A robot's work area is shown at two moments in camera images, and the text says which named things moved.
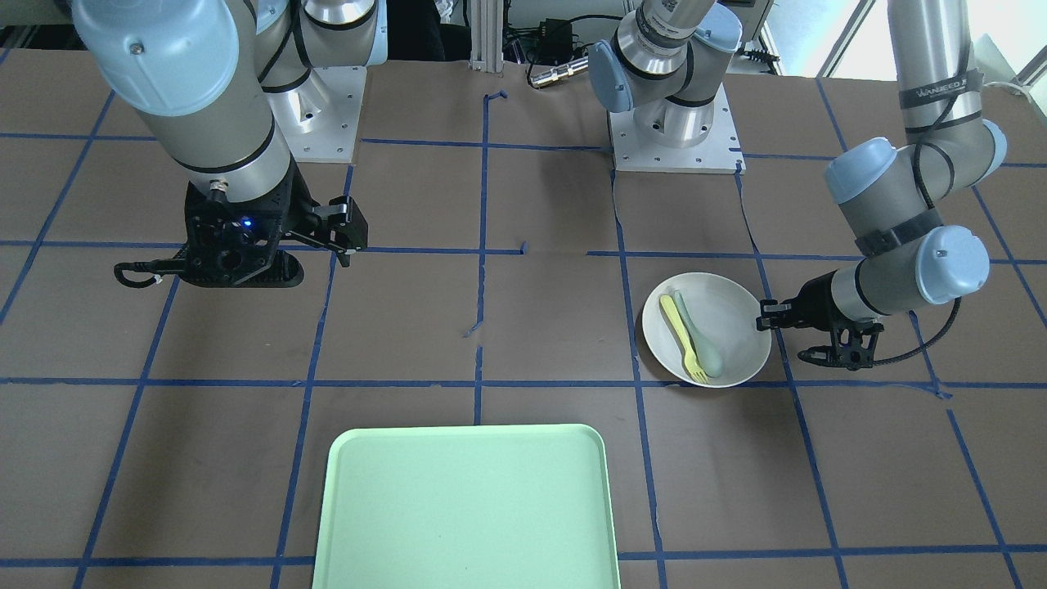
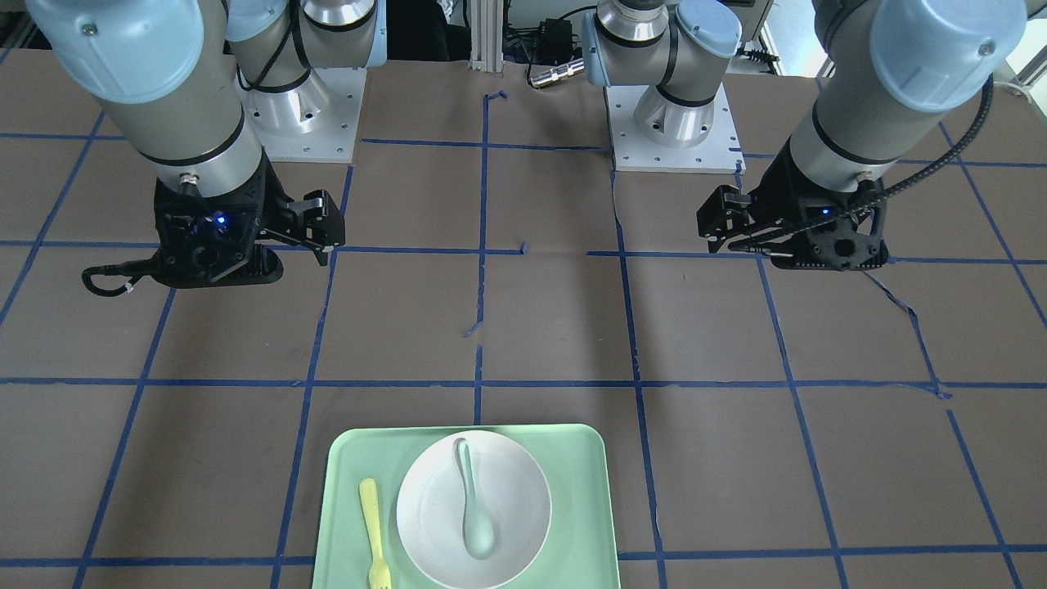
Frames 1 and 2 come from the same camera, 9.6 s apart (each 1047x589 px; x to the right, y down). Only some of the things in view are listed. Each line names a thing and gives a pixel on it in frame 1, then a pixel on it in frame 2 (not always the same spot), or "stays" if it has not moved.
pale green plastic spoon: x=705 y=348 → x=478 y=527
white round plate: x=723 y=308 → x=513 y=491
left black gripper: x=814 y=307 → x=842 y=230
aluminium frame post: x=487 y=21 stays
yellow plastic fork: x=689 y=358 → x=379 y=576
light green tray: x=508 y=506 stays
